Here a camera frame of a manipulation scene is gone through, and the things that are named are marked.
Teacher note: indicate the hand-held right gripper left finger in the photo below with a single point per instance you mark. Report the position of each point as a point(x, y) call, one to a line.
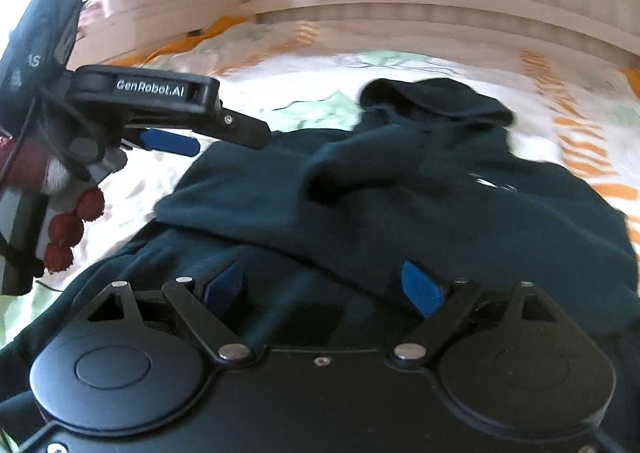
point(224, 287)

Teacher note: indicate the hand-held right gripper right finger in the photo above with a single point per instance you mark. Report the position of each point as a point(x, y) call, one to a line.
point(419, 289)

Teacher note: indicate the dark hoodie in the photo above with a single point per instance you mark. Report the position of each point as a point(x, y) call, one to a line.
point(400, 183)

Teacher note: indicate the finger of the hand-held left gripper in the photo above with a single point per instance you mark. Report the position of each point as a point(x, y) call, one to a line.
point(240, 129)
point(170, 141)

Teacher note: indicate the printed bed sheet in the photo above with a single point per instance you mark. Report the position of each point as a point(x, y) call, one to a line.
point(310, 68)

